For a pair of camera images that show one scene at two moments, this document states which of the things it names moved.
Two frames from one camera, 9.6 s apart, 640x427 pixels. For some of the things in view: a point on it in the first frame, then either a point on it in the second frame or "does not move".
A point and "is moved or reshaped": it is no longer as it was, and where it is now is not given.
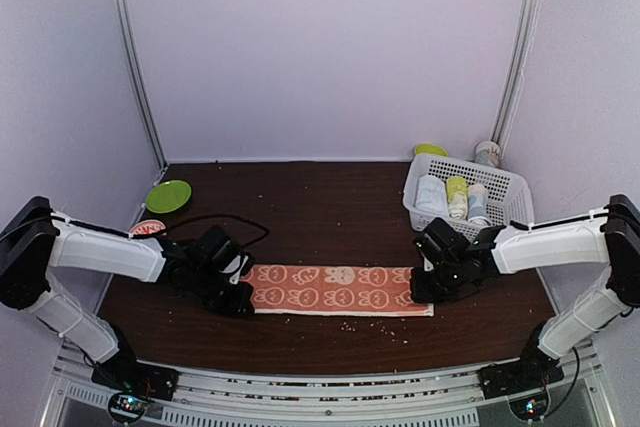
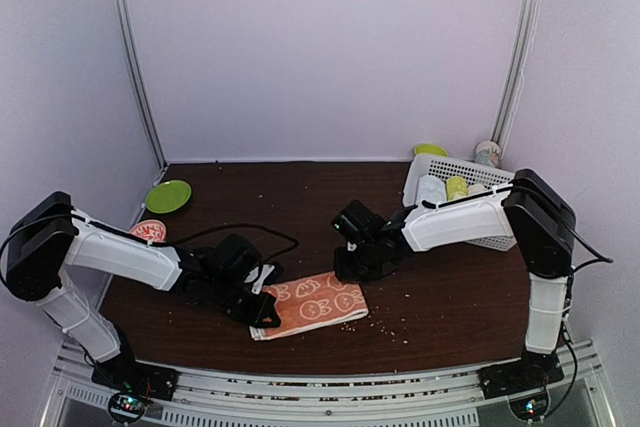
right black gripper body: [442, 287] -> [363, 266]
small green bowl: [431, 149] does not move
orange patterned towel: [334, 289] is moved or reshaped
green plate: [168, 197] does not move
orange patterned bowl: [147, 227] does not move
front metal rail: [435, 399] does not move
